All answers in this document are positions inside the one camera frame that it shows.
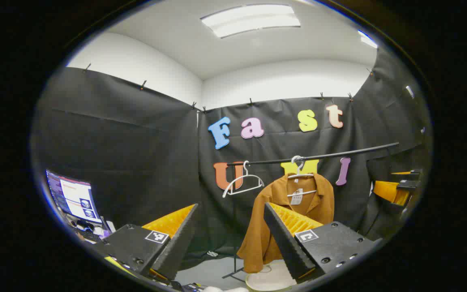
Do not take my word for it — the black clothes rack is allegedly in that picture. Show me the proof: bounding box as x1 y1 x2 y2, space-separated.
222 142 399 282

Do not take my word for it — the white hanger taped to rail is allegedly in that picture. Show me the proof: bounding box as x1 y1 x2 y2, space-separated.
287 155 317 198

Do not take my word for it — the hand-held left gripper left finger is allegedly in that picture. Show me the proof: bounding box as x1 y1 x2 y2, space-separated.
94 204 199 284

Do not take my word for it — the brown collared shirt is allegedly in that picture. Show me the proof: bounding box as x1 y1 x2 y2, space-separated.
237 173 335 274

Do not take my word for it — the computer monitor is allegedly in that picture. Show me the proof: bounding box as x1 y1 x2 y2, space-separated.
46 169 103 224

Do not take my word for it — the large ceiling light panel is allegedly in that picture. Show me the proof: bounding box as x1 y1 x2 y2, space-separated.
200 4 301 39

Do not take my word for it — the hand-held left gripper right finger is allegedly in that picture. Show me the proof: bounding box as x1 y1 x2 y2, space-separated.
263 202 383 284

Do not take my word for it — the black backdrop cloth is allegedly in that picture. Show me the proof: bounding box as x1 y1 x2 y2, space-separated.
31 47 433 260

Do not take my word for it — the small ceiling light panel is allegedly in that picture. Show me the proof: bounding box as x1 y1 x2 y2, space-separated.
358 30 379 49

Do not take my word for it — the black keyboard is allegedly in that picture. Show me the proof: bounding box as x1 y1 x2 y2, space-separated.
71 227 105 243

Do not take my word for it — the white empty plastic hanger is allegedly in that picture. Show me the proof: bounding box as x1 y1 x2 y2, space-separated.
222 161 265 198

